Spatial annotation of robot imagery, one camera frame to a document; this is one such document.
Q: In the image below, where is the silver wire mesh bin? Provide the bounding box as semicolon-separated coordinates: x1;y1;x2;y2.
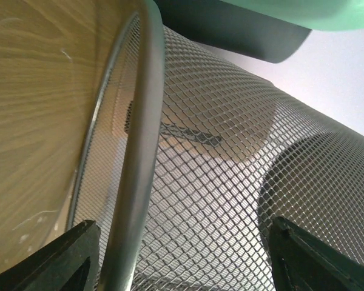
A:
67;1;364;290

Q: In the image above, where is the dark grey plastic bin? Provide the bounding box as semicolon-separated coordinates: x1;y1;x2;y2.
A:
156;0;311;64

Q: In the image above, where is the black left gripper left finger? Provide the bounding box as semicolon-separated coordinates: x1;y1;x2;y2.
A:
0;220;101;290

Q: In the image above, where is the green plastic bin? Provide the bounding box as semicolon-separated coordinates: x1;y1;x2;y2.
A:
228;0;364;32

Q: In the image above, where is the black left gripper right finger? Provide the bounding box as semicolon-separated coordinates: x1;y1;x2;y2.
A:
268;216;364;290

